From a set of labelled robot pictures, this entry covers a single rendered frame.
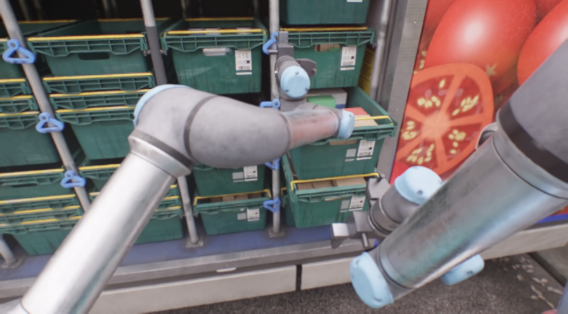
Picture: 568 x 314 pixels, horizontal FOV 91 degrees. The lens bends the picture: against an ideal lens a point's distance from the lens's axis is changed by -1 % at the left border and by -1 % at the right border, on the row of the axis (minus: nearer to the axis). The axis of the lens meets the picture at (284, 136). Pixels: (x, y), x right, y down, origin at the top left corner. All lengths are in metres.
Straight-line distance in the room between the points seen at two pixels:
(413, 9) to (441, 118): 0.50
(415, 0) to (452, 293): 1.98
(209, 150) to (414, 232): 0.29
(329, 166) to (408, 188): 0.65
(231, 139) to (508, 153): 0.32
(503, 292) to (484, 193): 2.43
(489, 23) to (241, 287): 1.70
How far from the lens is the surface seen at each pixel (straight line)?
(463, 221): 0.33
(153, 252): 1.75
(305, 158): 1.11
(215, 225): 1.66
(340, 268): 1.83
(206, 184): 1.48
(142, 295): 1.85
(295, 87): 0.76
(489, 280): 2.75
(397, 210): 0.60
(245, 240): 1.68
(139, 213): 0.49
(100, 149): 1.48
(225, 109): 0.44
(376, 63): 1.32
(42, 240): 1.93
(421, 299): 2.41
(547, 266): 3.06
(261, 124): 0.44
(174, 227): 1.68
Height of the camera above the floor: 1.89
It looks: 28 degrees down
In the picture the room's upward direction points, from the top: straight up
